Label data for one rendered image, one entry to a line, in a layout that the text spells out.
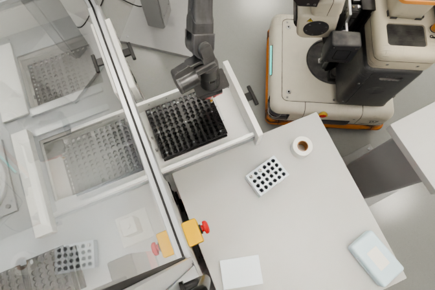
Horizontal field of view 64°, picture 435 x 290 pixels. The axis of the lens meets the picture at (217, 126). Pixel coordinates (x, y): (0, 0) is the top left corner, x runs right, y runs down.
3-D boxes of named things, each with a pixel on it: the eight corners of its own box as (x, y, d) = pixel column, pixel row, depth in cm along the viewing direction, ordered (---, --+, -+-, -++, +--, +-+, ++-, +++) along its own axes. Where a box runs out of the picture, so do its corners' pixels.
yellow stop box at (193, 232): (197, 218, 110) (196, 216, 103) (206, 240, 108) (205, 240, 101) (182, 224, 109) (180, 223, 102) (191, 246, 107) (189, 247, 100)
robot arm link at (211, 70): (223, 65, 91) (211, 49, 93) (199, 77, 90) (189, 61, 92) (223, 78, 98) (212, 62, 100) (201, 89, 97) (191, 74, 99)
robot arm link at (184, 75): (210, 40, 86) (197, 32, 93) (169, 61, 84) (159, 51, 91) (224, 80, 93) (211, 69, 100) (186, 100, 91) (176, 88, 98)
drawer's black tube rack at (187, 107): (207, 94, 124) (206, 87, 117) (226, 138, 118) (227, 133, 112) (148, 117, 121) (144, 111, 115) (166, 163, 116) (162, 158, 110)
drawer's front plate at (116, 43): (117, 34, 133) (109, 17, 123) (142, 99, 125) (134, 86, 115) (112, 36, 133) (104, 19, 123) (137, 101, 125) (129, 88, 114)
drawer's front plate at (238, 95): (226, 74, 128) (227, 59, 118) (259, 144, 120) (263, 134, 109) (222, 76, 128) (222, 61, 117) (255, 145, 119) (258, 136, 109)
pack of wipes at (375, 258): (345, 247, 115) (350, 247, 110) (366, 229, 116) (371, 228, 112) (378, 287, 111) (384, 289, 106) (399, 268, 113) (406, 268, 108)
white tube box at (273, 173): (272, 157, 124) (274, 155, 120) (287, 177, 122) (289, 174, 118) (244, 177, 122) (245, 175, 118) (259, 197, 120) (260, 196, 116)
